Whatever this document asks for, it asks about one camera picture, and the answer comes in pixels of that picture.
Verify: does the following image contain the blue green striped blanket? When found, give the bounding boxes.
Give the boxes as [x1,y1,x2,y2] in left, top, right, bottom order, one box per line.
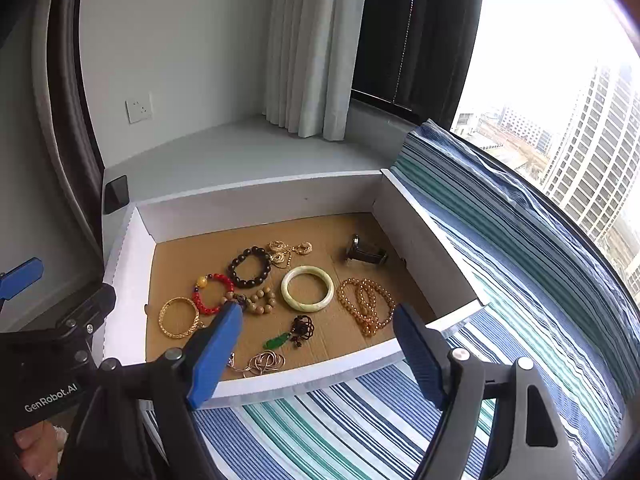
[145,119,638,480]

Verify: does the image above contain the pale jade bangle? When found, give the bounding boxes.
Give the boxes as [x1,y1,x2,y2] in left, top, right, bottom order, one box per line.
[280,265,335,312]

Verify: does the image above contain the high-rise buildings outside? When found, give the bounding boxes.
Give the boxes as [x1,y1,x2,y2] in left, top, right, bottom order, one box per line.
[450,60,640,306]

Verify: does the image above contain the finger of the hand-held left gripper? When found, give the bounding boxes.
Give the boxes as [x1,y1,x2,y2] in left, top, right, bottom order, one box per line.
[0,257,45,302]

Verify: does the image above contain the dark brown bead bracelet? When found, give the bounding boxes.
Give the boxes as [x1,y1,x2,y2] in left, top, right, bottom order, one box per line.
[227,245,273,289]

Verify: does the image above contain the small black device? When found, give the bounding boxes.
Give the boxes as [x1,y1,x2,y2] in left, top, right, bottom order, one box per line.
[103,175,129,216]

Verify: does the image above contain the gold chain necklace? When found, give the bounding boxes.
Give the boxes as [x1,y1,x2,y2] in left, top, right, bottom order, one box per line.
[265,240,313,268]

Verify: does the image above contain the white wall socket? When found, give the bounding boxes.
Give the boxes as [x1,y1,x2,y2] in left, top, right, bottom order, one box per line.
[126,91,153,124]

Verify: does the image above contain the wooden bead bracelet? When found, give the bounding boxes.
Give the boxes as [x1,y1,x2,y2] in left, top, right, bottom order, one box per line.
[235,285,277,317]

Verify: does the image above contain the red bead bracelet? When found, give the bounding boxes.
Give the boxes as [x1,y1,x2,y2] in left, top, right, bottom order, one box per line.
[191,272,236,317]

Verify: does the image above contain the green pendant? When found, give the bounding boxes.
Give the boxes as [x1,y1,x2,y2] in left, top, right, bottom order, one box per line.
[263,314,316,351]

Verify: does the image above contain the person's left hand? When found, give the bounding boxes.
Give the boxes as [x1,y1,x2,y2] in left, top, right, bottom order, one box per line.
[12,420,68,480]

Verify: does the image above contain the rose gold thin chain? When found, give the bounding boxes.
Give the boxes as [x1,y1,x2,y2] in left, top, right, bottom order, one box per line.
[227,350,287,380]

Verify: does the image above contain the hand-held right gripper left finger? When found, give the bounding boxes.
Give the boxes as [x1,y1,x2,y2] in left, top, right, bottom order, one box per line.
[55,300,244,480]

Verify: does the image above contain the brown curtain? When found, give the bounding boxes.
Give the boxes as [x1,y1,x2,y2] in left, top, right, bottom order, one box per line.
[30,0,106,261]

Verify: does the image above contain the gold bangle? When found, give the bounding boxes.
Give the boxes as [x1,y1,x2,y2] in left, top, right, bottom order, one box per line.
[159,296,201,338]

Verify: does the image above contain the white curtain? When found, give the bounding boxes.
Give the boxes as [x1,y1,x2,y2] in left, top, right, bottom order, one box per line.
[262,0,371,142]

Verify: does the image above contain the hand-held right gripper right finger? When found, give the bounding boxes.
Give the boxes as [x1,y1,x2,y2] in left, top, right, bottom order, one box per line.
[392,302,583,480]

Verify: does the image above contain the white cardboard box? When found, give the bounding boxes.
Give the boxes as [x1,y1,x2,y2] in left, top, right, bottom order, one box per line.
[102,169,491,411]

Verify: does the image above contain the amber bead necklace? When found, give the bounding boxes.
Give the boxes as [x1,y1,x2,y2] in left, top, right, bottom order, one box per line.
[337,276,397,337]

